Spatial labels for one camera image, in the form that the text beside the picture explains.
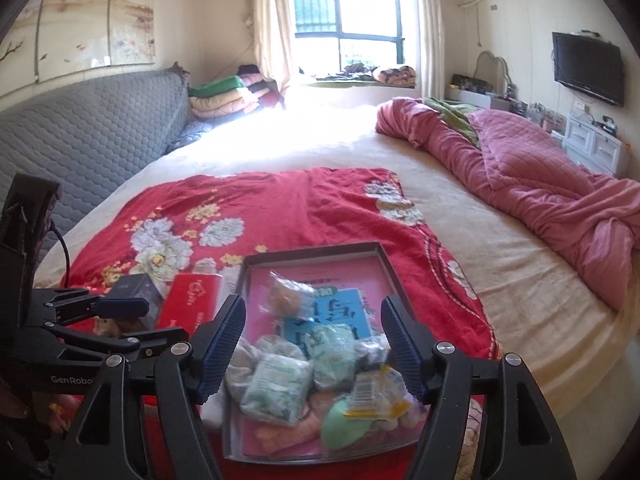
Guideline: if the cream curtain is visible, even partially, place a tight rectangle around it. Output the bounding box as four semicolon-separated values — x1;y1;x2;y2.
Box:
252;0;296;96
412;0;446;99

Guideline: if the pink plush toy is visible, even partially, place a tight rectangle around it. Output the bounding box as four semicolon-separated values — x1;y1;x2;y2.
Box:
95;316;151;337

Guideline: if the cream folded blanket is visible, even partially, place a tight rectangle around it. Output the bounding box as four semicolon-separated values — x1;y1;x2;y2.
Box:
190;88;262;119

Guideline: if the green egg-shaped sponge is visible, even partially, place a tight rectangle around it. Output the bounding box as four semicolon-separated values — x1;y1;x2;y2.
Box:
320;395;382;454

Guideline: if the dark patterned pillow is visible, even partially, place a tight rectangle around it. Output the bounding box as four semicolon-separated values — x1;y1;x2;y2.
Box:
167;120;211;151

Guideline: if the pile of clothes on windowsill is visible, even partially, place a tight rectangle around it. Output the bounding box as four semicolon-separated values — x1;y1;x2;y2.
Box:
320;63;416;86

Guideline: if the yellow snack packet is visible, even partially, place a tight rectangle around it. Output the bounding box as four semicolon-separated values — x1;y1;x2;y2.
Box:
345;364;426;421

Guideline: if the person's left hand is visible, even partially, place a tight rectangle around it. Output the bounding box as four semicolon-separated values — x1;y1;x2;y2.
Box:
46;391;84;434

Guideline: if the group of small bottles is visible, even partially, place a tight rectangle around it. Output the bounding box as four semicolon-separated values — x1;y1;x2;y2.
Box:
525;102;569;134

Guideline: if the pink book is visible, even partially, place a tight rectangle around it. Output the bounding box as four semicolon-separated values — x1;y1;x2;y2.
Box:
242;259;402;457

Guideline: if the dark cardboard box tray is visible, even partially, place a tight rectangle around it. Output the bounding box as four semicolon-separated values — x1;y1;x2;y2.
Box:
222;242;437;464

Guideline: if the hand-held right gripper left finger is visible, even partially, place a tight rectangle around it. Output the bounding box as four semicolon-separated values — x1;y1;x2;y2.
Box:
52;294;247;480

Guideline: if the red floral blanket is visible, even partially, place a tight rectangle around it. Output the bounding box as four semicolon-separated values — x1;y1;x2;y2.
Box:
65;167;501;480

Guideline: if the peach pink soft toy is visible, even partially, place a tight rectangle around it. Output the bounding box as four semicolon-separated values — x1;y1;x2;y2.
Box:
250;400;322;457

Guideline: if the white drawer cabinet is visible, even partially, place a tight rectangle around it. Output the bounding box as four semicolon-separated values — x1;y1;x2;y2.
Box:
562;112;631;177

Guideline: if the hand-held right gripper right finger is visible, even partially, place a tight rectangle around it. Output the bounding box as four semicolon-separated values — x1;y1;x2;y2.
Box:
380;296;578;480

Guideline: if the green cloth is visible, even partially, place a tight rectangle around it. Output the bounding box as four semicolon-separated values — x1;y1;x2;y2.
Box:
425;97;484;149

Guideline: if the black cable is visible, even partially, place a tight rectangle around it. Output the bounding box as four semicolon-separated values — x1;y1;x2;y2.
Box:
49;221;72;289

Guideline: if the dark red folded blanket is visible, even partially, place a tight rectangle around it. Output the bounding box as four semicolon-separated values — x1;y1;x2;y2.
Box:
250;80;282;109

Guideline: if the red tissue pack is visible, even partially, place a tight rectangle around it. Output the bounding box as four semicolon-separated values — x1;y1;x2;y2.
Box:
154;273;226;331

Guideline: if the pink quilt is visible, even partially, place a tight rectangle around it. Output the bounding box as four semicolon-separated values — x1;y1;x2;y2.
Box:
375;97;640;312

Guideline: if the green white tissue packet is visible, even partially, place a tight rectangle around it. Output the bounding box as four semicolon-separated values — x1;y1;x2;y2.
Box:
240;352;314;429
305;324;359;391

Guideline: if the black television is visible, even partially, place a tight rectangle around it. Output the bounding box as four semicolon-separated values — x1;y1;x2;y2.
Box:
552;31;625;108

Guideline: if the grey quilted headboard cover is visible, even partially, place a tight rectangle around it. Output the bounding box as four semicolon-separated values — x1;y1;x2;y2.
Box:
0;70;191;262

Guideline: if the green folded blanket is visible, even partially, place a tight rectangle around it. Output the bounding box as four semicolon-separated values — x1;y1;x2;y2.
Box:
188;76;244;99

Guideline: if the bed with cream sheet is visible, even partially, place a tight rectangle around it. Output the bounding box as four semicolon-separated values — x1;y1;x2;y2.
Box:
37;92;640;436

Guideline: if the dark blue small box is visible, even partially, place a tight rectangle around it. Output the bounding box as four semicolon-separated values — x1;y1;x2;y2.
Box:
112;273;166;321

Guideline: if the dressing table with mirror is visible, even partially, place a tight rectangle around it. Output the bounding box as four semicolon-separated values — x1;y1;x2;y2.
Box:
445;50;524;111

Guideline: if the cream plush toy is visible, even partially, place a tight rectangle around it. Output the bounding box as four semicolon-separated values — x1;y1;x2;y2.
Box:
267;270;317;319

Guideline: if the floral wall painting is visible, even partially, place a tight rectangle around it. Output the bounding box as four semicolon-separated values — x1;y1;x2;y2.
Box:
0;0;157;89

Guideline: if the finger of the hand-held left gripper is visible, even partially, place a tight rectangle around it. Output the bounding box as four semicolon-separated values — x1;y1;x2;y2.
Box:
34;287;152;324
46;326;190;362

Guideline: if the window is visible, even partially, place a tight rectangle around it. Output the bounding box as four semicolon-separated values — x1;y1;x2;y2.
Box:
287;0;406;74

